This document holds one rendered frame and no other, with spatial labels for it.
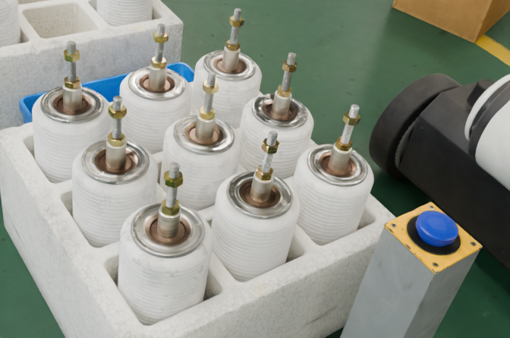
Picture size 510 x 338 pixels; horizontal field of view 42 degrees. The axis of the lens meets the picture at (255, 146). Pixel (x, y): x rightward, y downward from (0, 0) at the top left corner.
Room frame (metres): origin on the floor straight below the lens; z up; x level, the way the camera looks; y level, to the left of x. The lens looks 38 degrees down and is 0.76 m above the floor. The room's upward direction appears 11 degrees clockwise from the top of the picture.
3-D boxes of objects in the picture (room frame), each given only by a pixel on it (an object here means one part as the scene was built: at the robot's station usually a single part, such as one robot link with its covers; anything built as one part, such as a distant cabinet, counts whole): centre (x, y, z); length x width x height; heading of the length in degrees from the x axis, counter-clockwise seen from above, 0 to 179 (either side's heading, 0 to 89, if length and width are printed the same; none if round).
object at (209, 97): (0.64, 0.06, 0.30); 0.01 x 0.01 x 0.08
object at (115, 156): (0.56, 0.15, 0.26); 0.02 x 0.02 x 0.03
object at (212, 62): (0.81, 0.06, 0.25); 0.08 x 0.08 x 0.01
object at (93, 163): (0.56, 0.15, 0.25); 0.08 x 0.08 x 0.01
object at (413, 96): (0.98, -0.28, 0.10); 0.20 x 0.05 x 0.20; 131
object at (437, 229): (0.48, -0.19, 0.32); 0.04 x 0.04 x 0.02
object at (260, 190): (0.55, -0.02, 0.26); 0.02 x 0.02 x 0.03
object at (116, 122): (0.56, 0.15, 0.30); 0.01 x 0.01 x 0.08
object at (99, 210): (0.56, 0.15, 0.16); 0.10 x 0.10 x 0.18
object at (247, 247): (0.55, -0.02, 0.16); 0.10 x 0.10 x 0.18
